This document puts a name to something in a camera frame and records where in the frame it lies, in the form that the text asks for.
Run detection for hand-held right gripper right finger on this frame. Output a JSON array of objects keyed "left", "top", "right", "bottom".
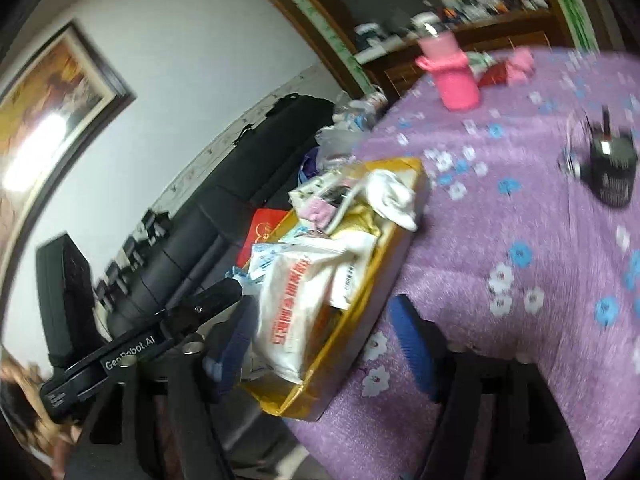
[{"left": 387, "top": 294, "right": 588, "bottom": 480}]

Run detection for green bamboo wall scroll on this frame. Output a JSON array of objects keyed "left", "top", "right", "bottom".
[{"left": 539, "top": 0, "right": 603, "bottom": 52}]

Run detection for gold cardboard box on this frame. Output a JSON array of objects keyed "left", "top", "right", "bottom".
[{"left": 239, "top": 156, "right": 432, "bottom": 422}]

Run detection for wooden cabinet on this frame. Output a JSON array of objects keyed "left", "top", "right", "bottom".
[{"left": 225, "top": 0, "right": 591, "bottom": 106}]

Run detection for white and green cloth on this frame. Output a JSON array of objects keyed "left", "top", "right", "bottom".
[{"left": 466, "top": 51, "right": 498, "bottom": 75}]

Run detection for purple floral bedspread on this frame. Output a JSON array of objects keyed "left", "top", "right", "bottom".
[{"left": 282, "top": 46, "right": 640, "bottom": 480}]

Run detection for grey electric motor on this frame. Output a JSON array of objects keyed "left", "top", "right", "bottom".
[{"left": 559, "top": 105, "right": 640, "bottom": 209}]

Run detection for black box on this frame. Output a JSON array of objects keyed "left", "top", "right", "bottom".
[{"left": 35, "top": 231, "right": 110, "bottom": 368}]

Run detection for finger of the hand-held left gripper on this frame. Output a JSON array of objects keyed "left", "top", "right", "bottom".
[{"left": 165, "top": 277, "right": 245, "bottom": 333}]

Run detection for bottle in pink knitted sleeve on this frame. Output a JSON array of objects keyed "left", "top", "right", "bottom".
[{"left": 414, "top": 27, "right": 482, "bottom": 112}]

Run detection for crumpled clear plastic bags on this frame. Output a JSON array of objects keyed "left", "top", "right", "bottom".
[{"left": 315, "top": 87, "right": 388, "bottom": 163}]

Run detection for red-printed white tissue packet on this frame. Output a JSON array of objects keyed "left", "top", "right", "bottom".
[
  {"left": 327, "top": 252, "right": 373, "bottom": 311},
  {"left": 247, "top": 246, "right": 373, "bottom": 385}
]

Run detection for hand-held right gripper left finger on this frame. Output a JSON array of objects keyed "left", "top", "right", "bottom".
[{"left": 65, "top": 294, "right": 262, "bottom": 480}]

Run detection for black bag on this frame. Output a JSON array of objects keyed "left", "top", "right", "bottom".
[{"left": 106, "top": 94, "right": 348, "bottom": 338}]

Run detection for pink cloth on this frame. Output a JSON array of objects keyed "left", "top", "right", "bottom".
[{"left": 504, "top": 46, "right": 537, "bottom": 84}]

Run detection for framed picture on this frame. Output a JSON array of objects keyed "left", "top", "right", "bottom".
[{"left": 0, "top": 19, "right": 137, "bottom": 211}]

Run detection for white fluffy cloth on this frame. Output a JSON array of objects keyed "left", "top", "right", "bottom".
[{"left": 364, "top": 170, "right": 419, "bottom": 232}]

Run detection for red foil packet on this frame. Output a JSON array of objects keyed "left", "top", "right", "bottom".
[{"left": 476, "top": 61, "right": 512, "bottom": 87}]

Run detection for red box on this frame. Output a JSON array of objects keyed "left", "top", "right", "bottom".
[{"left": 235, "top": 207, "right": 292, "bottom": 270}]

